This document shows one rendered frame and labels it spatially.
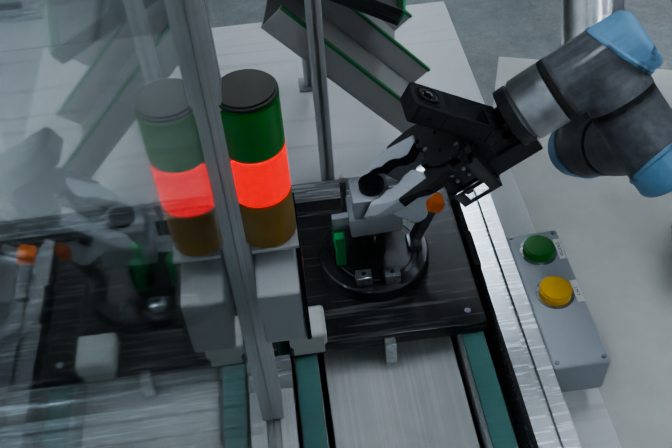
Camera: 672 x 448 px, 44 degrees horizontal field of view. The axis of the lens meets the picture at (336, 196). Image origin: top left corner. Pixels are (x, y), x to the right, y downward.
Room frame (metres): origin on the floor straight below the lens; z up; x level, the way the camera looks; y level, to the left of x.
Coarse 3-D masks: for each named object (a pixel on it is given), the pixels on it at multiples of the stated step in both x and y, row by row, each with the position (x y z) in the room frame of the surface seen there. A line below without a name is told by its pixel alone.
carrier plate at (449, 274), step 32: (320, 224) 0.76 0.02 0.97; (448, 224) 0.74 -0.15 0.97; (448, 256) 0.68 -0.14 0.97; (320, 288) 0.65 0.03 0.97; (416, 288) 0.64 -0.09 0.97; (448, 288) 0.63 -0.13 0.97; (352, 320) 0.60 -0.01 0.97; (384, 320) 0.59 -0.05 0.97; (416, 320) 0.59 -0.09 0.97; (448, 320) 0.58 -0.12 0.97; (480, 320) 0.58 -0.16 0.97; (320, 352) 0.56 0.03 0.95
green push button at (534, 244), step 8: (528, 240) 0.70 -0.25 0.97; (536, 240) 0.70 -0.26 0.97; (544, 240) 0.70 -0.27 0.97; (528, 248) 0.69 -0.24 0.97; (536, 248) 0.68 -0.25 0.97; (544, 248) 0.68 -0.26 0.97; (552, 248) 0.68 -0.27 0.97; (528, 256) 0.68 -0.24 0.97; (536, 256) 0.67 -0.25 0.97; (544, 256) 0.67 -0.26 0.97; (552, 256) 0.68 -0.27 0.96
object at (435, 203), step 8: (432, 200) 0.69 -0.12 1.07; (440, 200) 0.69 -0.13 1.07; (432, 208) 0.68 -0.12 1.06; (440, 208) 0.69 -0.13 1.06; (432, 216) 0.69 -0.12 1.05; (416, 224) 0.69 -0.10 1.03; (424, 224) 0.69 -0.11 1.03; (416, 232) 0.69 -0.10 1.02; (424, 232) 0.69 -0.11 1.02; (416, 240) 0.69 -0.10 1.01
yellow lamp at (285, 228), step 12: (240, 204) 0.48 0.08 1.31; (276, 204) 0.47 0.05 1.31; (288, 204) 0.48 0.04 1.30; (252, 216) 0.47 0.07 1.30; (264, 216) 0.47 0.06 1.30; (276, 216) 0.47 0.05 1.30; (288, 216) 0.48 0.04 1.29; (252, 228) 0.47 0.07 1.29; (264, 228) 0.47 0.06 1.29; (276, 228) 0.47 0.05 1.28; (288, 228) 0.48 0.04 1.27; (252, 240) 0.47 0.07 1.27; (264, 240) 0.47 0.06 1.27; (276, 240) 0.47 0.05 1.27
